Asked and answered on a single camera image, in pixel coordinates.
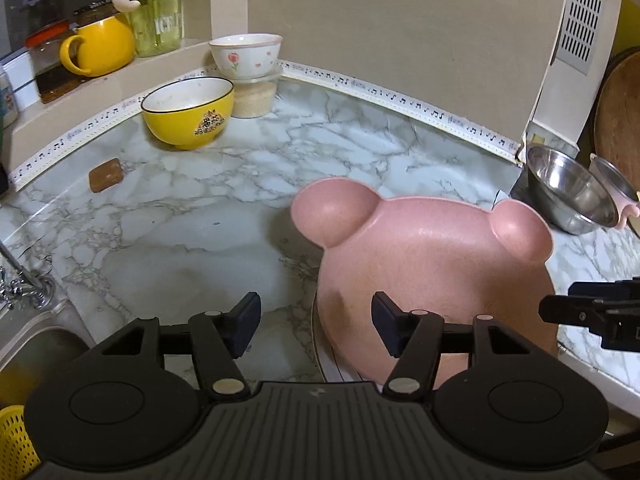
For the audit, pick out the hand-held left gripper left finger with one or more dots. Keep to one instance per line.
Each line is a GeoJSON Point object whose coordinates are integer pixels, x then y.
{"type": "Point", "coordinates": [245, 322]}

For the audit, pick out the white plate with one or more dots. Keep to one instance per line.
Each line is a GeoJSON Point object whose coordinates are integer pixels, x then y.
{"type": "Point", "coordinates": [327, 360]}

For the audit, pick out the yellow mug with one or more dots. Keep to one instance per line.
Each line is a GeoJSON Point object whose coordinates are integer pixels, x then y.
{"type": "Point", "coordinates": [107, 45]}

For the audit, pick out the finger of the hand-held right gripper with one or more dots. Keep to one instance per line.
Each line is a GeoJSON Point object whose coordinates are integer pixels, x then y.
{"type": "Point", "coordinates": [575, 310]}
{"type": "Point", "coordinates": [600, 290]}

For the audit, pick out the music note edge tape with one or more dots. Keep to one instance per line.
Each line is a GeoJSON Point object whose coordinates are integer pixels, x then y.
{"type": "Point", "coordinates": [400, 97]}

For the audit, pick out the pink pot with steel lining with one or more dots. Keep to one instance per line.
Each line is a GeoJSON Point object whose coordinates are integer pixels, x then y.
{"type": "Point", "coordinates": [607, 175]}

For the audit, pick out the metal faucet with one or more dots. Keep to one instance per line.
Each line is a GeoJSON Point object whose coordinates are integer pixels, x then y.
{"type": "Point", "coordinates": [20, 280]}

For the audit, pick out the white box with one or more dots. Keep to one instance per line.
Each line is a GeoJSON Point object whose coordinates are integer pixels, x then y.
{"type": "Point", "coordinates": [20, 85]}

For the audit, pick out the stainless steel bowl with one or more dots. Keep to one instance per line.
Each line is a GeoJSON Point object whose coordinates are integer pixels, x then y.
{"type": "Point", "coordinates": [565, 195]}

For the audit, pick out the yellow plastic cutting board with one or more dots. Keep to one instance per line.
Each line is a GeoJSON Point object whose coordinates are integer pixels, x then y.
{"type": "Point", "coordinates": [629, 30]}

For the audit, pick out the green glass jar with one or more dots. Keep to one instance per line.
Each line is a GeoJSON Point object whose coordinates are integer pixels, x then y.
{"type": "Point", "coordinates": [160, 30]}

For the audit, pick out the glass jar with red lid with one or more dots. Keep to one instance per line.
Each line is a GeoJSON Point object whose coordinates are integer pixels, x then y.
{"type": "Point", "coordinates": [50, 75]}

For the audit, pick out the yellow bowl with black rim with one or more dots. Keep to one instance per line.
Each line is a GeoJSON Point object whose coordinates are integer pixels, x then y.
{"type": "Point", "coordinates": [175, 127]}

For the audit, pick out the clear plastic container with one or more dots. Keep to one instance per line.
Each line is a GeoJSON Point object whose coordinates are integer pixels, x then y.
{"type": "Point", "coordinates": [255, 100]}

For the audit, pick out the steel sink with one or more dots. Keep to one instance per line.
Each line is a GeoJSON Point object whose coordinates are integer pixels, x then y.
{"type": "Point", "coordinates": [45, 345]}

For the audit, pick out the yellow plastic basket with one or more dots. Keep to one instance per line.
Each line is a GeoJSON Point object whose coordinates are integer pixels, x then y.
{"type": "Point", "coordinates": [15, 445]}

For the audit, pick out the white floral bowl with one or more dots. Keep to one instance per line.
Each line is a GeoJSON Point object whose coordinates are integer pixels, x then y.
{"type": "Point", "coordinates": [245, 60]}

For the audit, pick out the round wooden cutting board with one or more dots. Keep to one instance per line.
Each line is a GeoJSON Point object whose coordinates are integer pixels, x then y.
{"type": "Point", "coordinates": [620, 110]}

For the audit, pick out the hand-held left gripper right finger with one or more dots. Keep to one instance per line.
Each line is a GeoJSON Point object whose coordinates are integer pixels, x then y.
{"type": "Point", "coordinates": [387, 325]}

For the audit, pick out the pink bear-shaped plate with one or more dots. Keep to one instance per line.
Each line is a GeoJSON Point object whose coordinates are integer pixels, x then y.
{"type": "Point", "coordinates": [425, 260]}

